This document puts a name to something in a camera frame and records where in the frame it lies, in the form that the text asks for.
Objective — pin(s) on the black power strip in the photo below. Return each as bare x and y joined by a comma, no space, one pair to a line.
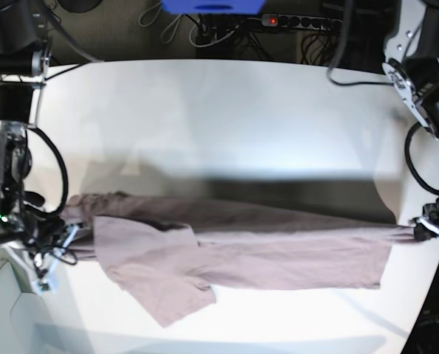
300,22

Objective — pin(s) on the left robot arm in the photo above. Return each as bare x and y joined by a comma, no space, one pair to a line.
411,65

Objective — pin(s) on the mauve t-shirt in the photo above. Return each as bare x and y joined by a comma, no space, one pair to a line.
168,253

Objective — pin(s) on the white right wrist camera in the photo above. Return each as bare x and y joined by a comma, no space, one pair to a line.
44,285

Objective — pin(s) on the blue plastic bin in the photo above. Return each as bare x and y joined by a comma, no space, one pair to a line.
213,6

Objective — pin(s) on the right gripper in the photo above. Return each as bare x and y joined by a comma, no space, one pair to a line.
49,246

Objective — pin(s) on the grey chair seat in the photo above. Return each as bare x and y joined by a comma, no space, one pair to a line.
26,325

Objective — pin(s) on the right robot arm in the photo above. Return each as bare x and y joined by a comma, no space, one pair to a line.
24,55

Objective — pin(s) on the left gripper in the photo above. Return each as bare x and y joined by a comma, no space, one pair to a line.
426,226

